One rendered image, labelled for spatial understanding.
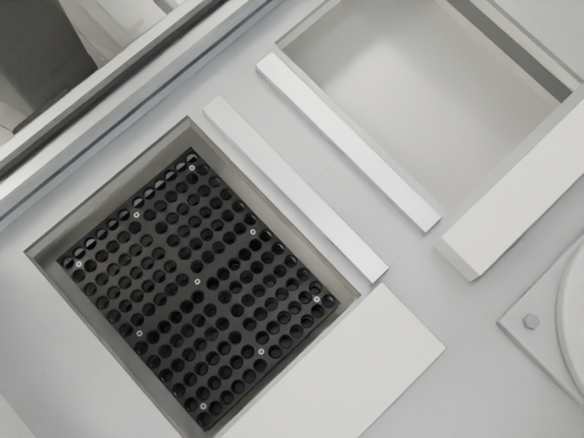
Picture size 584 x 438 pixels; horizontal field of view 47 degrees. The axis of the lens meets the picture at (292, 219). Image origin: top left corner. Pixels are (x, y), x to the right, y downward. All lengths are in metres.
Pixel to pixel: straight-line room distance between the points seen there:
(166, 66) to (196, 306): 0.23
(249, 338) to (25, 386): 0.20
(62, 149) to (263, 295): 0.23
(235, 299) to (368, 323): 0.14
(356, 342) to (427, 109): 0.33
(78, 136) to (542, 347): 0.45
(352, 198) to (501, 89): 0.28
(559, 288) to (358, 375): 0.20
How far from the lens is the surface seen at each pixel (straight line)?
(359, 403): 0.60
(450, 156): 0.80
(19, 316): 0.66
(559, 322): 0.64
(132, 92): 0.64
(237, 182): 0.76
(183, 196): 0.69
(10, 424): 0.62
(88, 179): 0.67
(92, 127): 0.64
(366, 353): 0.61
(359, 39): 0.85
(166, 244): 0.68
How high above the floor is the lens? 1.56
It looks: 75 degrees down
